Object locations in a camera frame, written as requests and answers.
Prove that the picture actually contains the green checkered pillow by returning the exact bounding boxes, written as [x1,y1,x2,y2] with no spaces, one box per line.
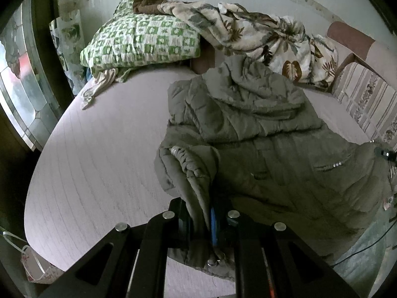
[80,0,202,83]

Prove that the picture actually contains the dark floor cable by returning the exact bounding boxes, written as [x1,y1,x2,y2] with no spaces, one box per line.
[330,220,394,267]

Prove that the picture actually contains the floral paper bag white handles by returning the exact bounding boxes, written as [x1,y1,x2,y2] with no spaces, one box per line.
[3,230,64,284]

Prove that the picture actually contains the floral striped back cushion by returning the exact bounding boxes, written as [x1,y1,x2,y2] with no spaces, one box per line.
[332,65,397,159]

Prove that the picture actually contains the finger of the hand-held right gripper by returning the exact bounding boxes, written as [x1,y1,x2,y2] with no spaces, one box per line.
[374,146,397,162]

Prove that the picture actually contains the beige cloth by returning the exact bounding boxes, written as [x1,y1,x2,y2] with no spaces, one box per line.
[81,68,120,110]

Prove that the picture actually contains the pink and brown cushion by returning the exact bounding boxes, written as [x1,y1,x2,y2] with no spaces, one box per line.
[327,21,397,78]

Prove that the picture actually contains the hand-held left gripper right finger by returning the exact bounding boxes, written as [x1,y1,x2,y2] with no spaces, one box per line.
[210,203,362,298]

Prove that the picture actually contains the leaf print blanket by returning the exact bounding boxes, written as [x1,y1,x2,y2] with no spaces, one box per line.
[133,0,338,92]

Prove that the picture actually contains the bed with pink sheet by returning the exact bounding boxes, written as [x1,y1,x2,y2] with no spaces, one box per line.
[24,46,373,298]

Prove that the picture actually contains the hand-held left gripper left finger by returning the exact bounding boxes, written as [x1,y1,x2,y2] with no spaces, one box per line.
[37,196,196,298]

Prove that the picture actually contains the olive quilted hooded jacket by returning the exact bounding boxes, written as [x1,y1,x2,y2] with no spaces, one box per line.
[154,54,392,281]

